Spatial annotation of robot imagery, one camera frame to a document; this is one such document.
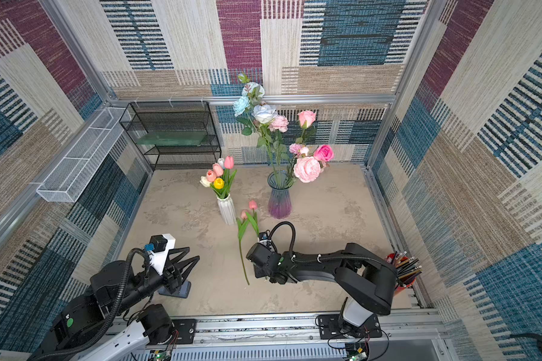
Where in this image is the aluminium front rail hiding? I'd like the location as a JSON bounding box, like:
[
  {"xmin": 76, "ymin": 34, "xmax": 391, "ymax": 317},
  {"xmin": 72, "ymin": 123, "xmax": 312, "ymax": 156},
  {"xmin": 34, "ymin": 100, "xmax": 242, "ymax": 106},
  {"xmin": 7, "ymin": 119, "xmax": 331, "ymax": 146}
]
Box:
[{"xmin": 62, "ymin": 310, "xmax": 448, "ymax": 361}]

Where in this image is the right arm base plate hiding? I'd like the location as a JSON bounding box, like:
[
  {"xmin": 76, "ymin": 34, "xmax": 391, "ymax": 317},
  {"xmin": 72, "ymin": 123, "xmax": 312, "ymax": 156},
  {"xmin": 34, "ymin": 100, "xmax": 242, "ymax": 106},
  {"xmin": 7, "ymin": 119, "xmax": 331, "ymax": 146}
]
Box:
[{"xmin": 315, "ymin": 314, "xmax": 382, "ymax": 340}]

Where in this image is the rose bouquet with leaves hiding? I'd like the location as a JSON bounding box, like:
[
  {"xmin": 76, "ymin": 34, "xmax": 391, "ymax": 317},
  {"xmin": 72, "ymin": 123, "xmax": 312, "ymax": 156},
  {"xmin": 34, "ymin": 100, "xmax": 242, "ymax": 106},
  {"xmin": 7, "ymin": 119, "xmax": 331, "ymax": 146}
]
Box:
[{"xmin": 233, "ymin": 72, "xmax": 334, "ymax": 188}]

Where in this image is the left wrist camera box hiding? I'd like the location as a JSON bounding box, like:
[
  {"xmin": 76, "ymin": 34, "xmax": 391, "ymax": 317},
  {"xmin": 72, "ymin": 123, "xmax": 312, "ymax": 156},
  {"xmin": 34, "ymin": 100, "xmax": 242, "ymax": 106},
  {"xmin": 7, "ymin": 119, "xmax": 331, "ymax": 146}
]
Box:
[{"xmin": 144, "ymin": 233, "xmax": 176, "ymax": 276}]

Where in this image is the green pad on shelf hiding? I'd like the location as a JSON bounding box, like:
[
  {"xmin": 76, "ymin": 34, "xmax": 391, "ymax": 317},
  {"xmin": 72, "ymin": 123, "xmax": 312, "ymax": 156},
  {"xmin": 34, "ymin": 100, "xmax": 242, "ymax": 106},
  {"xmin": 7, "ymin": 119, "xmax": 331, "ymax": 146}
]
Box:
[{"xmin": 136, "ymin": 131, "xmax": 207, "ymax": 147}]

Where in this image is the white mesh wall basket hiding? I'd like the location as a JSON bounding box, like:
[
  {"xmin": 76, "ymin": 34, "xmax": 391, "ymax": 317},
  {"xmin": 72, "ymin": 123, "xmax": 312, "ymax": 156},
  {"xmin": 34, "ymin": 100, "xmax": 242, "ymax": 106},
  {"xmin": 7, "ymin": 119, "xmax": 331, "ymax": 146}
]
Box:
[{"xmin": 36, "ymin": 107, "xmax": 124, "ymax": 203}]

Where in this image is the red pencil cup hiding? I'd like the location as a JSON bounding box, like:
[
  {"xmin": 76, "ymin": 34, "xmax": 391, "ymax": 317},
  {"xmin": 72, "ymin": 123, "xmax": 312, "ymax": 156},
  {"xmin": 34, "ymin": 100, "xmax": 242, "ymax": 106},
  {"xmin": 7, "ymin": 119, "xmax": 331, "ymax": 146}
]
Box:
[{"xmin": 386, "ymin": 251, "xmax": 422, "ymax": 296}]

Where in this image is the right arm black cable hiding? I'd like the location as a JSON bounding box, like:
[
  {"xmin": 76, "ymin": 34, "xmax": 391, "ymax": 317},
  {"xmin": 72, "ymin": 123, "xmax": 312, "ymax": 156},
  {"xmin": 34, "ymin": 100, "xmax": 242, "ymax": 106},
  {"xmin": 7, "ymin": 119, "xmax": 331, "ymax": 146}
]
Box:
[{"xmin": 267, "ymin": 220, "xmax": 389, "ymax": 272}]

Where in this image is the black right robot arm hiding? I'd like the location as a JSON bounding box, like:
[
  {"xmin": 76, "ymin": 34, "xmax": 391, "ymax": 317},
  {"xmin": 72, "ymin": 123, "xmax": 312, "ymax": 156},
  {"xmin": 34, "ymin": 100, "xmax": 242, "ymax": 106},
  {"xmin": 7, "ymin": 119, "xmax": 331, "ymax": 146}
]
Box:
[{"xmin": 246, "ymin": 242, "xmax": 398, "ymax": 339}]

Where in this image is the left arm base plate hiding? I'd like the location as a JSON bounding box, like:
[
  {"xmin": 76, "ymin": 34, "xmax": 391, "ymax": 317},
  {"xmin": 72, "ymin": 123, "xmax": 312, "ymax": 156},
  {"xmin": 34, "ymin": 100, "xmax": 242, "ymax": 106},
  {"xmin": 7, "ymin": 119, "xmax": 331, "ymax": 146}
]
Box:
[{"xmin": 169, "ymin": 318, "xmax": 197, "ymax": 346}]

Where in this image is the white ribbed vase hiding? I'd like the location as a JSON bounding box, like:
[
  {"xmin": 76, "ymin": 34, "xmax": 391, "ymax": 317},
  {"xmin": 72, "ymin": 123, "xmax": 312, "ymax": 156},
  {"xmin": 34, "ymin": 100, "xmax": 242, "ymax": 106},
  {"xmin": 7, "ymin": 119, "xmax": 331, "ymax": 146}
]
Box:
[{"xmin": 217, "ymin": 196, "xmax": 236, "ymax": 226}]

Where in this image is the yellow tulip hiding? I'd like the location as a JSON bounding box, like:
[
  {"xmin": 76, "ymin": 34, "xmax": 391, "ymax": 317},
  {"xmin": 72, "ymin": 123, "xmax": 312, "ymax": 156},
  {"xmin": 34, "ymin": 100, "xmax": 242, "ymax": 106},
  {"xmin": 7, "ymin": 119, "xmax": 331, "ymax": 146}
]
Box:
[{"xmin": 212, "ymin": 177, "xmax": 225, "ymax": 190}]

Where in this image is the purple glass vase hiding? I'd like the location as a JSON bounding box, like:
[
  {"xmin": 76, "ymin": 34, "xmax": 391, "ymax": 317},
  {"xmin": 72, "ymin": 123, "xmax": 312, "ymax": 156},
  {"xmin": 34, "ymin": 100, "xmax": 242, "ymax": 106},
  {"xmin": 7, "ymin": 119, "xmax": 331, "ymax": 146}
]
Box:
[{"xmin": 267, "ymin": 170, "xmax": 292, "ymax": 219}]

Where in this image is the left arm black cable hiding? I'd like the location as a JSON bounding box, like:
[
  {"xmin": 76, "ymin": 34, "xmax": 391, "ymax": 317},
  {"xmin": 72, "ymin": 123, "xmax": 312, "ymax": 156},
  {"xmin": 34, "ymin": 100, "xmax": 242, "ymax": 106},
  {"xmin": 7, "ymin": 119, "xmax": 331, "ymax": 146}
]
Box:
[{"xmin": 29, "ymin": 247, "xmax": 152, "ymax": 361}]

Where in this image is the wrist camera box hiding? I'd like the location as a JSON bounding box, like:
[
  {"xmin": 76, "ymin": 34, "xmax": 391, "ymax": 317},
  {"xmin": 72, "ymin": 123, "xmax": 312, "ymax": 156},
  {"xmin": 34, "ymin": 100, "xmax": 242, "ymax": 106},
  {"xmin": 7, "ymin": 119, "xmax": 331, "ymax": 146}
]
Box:
[
  {"xmin": 257, "ymin": 230, "xmax": 271, "ymax": 248},
  {"xmin": 144, "ymin": 233, "xmax": 176, "ymax": 276}
]

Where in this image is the blue grey small device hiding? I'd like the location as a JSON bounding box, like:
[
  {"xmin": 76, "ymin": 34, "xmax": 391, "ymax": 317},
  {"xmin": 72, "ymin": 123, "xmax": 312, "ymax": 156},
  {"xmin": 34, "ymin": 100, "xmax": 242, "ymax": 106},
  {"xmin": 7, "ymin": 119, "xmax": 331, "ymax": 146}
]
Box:
[{"xmin": 158, "ymin": 281, "xmax": 192, "ymax": 299}]

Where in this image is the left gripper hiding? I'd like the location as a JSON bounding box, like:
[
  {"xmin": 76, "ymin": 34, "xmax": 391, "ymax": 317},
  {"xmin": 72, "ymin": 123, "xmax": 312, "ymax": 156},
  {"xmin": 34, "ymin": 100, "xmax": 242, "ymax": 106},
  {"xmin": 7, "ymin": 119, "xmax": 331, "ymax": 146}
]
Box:
[{"xmin": 112, "ymin": 246, "xmax": 200, "ymax": 317}]

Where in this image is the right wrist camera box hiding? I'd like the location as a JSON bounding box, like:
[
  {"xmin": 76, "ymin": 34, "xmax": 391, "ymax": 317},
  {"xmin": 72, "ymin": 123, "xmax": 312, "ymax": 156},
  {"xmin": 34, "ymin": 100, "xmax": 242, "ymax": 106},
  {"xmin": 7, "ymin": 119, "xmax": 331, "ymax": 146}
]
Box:
[{"xmin": 257, "ymin": 230, "xmax": 271, "ymax": 248}]

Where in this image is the black mesh shelf rack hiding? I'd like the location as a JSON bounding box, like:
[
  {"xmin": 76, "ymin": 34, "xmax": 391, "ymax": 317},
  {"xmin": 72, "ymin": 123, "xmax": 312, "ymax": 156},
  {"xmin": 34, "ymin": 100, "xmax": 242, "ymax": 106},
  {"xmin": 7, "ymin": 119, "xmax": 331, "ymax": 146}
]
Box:
[{"xmin": 120, "ymin": 101, "xmax": 222, "ymax": 171}]

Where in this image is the pink tulip picked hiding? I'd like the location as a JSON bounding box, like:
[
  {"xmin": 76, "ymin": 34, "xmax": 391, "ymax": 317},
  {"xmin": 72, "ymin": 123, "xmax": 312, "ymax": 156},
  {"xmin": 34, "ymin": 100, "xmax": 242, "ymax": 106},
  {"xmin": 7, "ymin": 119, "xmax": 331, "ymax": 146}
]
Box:
[
  {"xmin": 235, "ymin": 210, "xmax": 251, "ymax": 286},
  {"xmin": 246, "ymin": 200, "xmax": 260, "ymax": 237},
  {"xmin": 224, "ymin": 156, "xmax": 234, "ymax": 169}
]

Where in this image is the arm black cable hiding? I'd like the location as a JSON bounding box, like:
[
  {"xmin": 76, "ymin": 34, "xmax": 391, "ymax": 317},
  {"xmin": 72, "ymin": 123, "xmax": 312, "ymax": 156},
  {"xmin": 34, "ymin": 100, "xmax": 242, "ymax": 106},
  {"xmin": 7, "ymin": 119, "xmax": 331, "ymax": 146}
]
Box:
[
  {"xmin": 267, "ymin": 220, "xmax": 389, "ymax": 272},
  {"xmin": 29, "ymin": 247, "xmax": 152, "ymax": 361}
]

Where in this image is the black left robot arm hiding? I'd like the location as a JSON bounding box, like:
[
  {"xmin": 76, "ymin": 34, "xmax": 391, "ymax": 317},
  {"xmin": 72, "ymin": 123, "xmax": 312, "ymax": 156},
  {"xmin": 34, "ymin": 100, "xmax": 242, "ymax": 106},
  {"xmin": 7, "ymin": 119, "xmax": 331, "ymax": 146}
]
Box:
[{"xmin": 30, "ymin": 247, "xmax": 200, "ymax": 360}]

